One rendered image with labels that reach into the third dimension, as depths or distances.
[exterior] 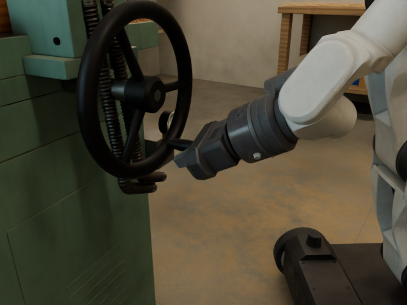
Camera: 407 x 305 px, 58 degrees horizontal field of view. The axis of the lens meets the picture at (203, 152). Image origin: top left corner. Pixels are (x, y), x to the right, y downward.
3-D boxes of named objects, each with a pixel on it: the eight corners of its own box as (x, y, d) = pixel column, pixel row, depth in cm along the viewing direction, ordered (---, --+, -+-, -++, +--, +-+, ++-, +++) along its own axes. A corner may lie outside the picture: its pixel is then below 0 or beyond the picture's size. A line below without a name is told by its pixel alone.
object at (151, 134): (158, 170, 96) (157, 141, 93) (121, 161, 101) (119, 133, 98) (175, 158, 103) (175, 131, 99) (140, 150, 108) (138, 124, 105)
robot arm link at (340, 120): (291, 161, 58) (364, 138, 51) (255, 150, 50) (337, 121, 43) (277, 97, 61) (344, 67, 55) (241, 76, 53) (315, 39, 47)
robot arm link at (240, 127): (208, 198, 58) (274, 178, 51) (173, 150, 55) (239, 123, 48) (231, 153, 68) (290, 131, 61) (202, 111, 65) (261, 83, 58)
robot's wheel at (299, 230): (262, 259, 137) (307, 277, 141) (264, 268, 132) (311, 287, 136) (291, 218, 130) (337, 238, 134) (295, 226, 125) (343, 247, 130)
